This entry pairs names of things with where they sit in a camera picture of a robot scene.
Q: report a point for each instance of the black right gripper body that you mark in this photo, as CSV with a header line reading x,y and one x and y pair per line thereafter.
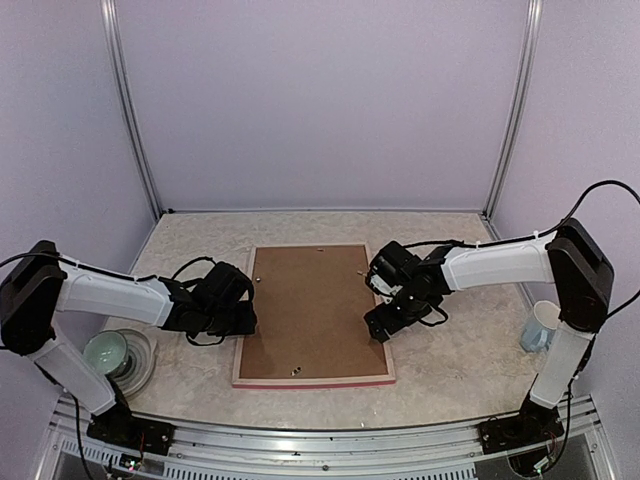
x,y
410,310

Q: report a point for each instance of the brown cardboard backing board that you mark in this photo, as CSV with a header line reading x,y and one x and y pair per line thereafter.
x,y
310,310

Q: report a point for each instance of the right aluminium corner post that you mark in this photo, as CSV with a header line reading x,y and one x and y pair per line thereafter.
x,y
517,106

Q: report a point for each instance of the aluminium corner post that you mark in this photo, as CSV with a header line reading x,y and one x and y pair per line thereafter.
x,y
517,106
118,64

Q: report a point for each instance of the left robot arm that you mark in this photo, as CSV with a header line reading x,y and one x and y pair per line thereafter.
x,y
44,282

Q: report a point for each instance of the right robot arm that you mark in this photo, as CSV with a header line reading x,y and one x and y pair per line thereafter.
x,y
412,287

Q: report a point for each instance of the green ceramic bowl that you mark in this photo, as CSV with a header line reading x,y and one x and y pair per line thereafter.
x,y
107,352

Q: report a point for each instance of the left aluminium corner post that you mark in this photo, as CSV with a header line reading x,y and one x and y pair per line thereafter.
x,y
118,64

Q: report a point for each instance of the pink wooden picture frame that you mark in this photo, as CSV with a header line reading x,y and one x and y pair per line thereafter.
x,y
310,382

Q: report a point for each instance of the light blue ceramic mug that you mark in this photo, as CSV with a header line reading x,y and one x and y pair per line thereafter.
x,y
540,327

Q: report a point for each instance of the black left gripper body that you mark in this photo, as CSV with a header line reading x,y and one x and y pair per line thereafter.
x,y
221,323

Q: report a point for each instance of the aluminium front rail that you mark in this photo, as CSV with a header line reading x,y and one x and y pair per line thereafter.
x,y
201,450

